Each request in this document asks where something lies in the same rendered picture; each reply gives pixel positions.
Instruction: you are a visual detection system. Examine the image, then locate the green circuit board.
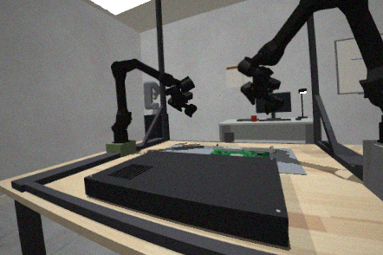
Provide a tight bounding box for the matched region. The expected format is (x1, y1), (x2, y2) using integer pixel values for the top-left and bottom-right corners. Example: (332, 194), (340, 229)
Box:
(210, 144), (276, 158)

